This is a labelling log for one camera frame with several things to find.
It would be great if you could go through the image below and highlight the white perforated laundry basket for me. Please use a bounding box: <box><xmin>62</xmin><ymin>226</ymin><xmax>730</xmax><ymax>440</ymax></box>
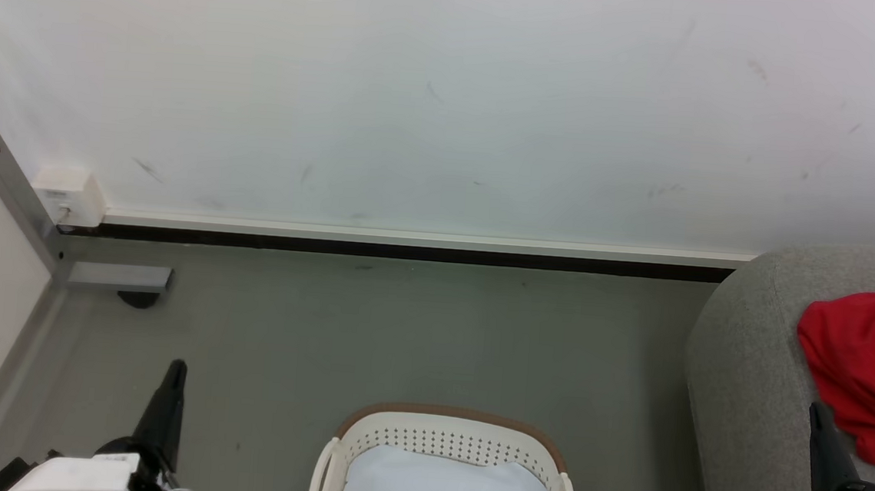
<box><xmin>309</xmin><ymin>397</ymin><xmax>584</xmax><ymax>491</ymax></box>

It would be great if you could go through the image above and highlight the grey metal frame post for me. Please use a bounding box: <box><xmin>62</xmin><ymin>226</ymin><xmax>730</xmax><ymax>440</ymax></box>
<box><xmin>0</xmin><ymin>114</ymin><xmax>184</xmax><ymax>295</ymax></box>

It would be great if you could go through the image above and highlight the white pillow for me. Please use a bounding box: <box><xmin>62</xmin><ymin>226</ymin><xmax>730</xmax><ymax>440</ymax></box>
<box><xmin>339</xmin><ymin>443</ymin><xmax>555</xmax><ymax>491</ymax></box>

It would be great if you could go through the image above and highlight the black round frame foot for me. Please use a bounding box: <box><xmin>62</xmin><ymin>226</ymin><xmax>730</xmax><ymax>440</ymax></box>
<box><xmin>116</xmin><ymin>290</ymin><xmax>161</xmax><ymax>310</ymax></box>

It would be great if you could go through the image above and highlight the white and black baseboard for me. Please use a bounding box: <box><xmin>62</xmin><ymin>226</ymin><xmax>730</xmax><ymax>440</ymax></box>
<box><xmin>57</xmin><ymin>204</ymin><xmax>760</xmax><ymax>288</ymax></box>

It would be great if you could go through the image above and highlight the white wall junction box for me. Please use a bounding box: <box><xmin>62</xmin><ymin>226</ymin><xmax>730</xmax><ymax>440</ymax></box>
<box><xmin>29</xmin><ymin>164</ymin><xmax>109</xmax><ymax>229</ymax></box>

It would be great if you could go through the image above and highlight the grey fabric seat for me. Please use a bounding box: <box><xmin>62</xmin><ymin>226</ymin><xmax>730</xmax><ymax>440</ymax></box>
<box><xmin>676</xmin><ymin>233</ymin><xmax>875</xmax><ymax>491</ymax></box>

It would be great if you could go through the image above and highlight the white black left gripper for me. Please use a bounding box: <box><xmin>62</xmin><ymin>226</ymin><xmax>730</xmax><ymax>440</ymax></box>
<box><xmin>5</xmin><ymin>348</ymin><xmax>193</xmax><ymax>491</ymax></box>

